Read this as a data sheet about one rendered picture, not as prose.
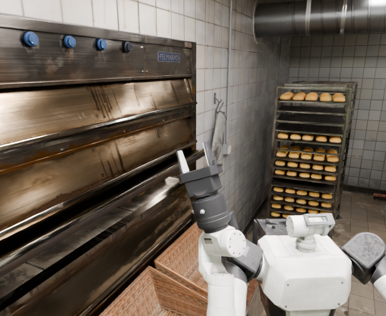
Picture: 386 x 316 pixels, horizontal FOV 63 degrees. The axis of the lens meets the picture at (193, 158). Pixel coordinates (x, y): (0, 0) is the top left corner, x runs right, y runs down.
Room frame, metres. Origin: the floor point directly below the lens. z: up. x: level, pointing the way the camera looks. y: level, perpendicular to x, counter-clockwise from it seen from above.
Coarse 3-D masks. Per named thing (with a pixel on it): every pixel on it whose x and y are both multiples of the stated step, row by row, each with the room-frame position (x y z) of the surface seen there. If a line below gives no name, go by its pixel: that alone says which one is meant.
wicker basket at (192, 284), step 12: (192, 228) 2.02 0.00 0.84; (180, 240) 1.87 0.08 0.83; (192, 240) 1.98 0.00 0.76; (180, 252) 1.83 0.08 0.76; (192, 252) 1.94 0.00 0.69; (156, 264) 1.60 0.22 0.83; (168, 264) 1.69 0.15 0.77; (180, 264) 1.79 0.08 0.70; (192, 264) 1.90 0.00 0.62; (180, 276) 1.52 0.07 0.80; (192, 276) 1.80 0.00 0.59; (192, 288) 1.49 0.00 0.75; (204, 288) 1.69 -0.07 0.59
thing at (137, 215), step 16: (176, 192) 1.91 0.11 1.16; (144, 208) 1.63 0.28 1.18; (128, 224) 1.46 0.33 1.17; (96, 240) 1.29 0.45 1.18; (112, 240) 1.34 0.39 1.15; (80, 256) 1.16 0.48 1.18; (48, 272) 1.05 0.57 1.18; (64, 272) 1.08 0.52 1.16; (16, 288) 0.96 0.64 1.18; (32, 288) 0.96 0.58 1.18; (0, 304) 0.88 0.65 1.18; (16, 304) 0.90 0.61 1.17
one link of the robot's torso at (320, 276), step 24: (264, 240) 0.93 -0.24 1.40; (288, 240) 0.92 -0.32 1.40; (264, 264) 0.85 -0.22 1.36; (288, 264) 0.80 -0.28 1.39; (312, 264) 0.81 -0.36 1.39; (336, 264) 0.81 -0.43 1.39; (264, 288) 0.81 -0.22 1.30; (288, 288) 0.77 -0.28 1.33; (312, 288) 0.78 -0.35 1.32; (336, 288) 0.78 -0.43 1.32; (288, 312) 0.79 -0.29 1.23; (312, 312) 0.79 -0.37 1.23
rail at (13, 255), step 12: (192, 156) 1.81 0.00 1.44; (168, 168) 1.56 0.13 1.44; (144, 180) 1.38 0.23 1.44; (108, 204) 1.14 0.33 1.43; (84, 216) 1.02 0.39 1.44; (60, 228) 0.93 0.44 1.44; (36, 240) 0.85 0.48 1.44; (12, 252) 0.79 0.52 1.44; (24, 252) 0.81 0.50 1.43; (0, 264) 0.74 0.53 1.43
